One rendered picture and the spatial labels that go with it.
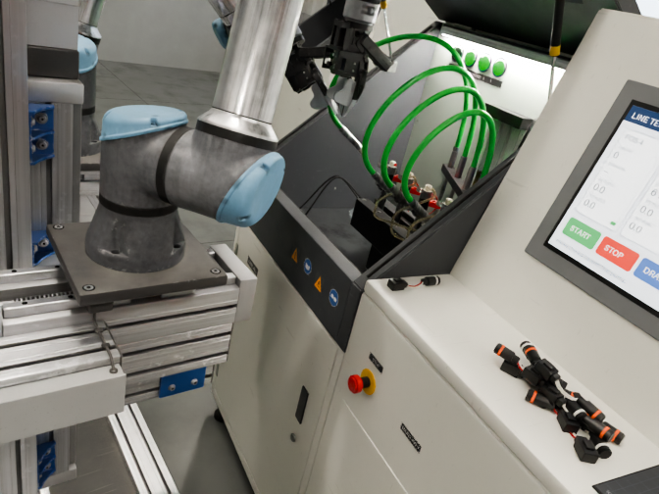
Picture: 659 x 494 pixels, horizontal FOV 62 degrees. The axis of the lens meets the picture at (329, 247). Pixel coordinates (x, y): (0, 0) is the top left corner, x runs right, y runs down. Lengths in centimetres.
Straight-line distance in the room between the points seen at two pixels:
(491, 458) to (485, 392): 9
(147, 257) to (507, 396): 59
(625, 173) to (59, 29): 95
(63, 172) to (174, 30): 708
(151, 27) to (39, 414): 733
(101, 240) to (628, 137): 87
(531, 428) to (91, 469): 118
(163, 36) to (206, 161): 730
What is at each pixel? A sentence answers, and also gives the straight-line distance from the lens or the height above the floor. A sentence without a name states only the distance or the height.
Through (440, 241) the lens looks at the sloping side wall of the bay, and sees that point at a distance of 116.
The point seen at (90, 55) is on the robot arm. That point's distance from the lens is 129.
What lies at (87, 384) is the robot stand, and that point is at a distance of 81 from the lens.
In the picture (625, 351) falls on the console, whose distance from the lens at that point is 101.
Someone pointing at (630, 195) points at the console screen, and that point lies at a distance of 104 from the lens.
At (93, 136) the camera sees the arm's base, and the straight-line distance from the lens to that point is 134.
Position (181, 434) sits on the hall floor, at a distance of 205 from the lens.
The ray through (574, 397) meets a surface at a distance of 96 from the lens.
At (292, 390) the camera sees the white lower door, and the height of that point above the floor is 54.
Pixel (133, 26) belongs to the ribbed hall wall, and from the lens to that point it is 790.
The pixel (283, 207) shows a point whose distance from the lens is 141.
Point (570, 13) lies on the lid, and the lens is 135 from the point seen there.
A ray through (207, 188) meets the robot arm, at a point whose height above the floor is 121.
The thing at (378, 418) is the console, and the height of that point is 76.
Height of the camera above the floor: 148
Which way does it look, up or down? 25 degrees down
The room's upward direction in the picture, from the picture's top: 14 degrees clockwise
